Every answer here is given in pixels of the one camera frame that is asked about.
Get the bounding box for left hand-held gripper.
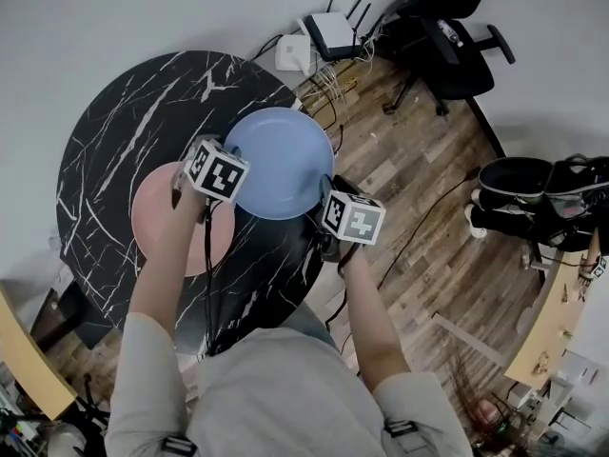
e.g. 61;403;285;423
182;132;252;205

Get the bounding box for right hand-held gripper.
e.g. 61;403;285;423
317;172;387;265

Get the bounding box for big blue plate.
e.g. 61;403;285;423
223;107;336;222

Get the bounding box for big pink plate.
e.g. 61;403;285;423
130;161;238;278

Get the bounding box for person's right forearm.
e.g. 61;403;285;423
341;249;413;392

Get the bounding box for person's left forearm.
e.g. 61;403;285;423
127;207;213;351

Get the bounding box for person's left hand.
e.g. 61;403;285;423
169;171;210;230

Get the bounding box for white adapter box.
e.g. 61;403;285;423
274;33;313;73

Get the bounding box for person's blue jeans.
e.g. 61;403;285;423
285;302;344;351

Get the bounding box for white router black antennas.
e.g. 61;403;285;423
297;0;373;62

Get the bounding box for black office chair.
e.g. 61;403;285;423
380;0;518;117

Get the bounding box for clear plastic bottle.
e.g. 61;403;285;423
436;18;465;50

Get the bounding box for person's gray sweatshirt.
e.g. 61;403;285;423
104;311;472;457

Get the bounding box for black box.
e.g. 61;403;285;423
30;281;115;351

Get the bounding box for light wooden desk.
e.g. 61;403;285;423
0;281;78;422
432;243;603;390

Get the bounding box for white storage shelf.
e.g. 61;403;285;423
521;349;609;447

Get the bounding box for white cable bundle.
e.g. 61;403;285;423
311;40;382;109

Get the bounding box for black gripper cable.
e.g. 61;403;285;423
202;197;225;359

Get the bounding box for black strap buckle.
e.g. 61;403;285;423
383;419;420;440
161;434;199;456

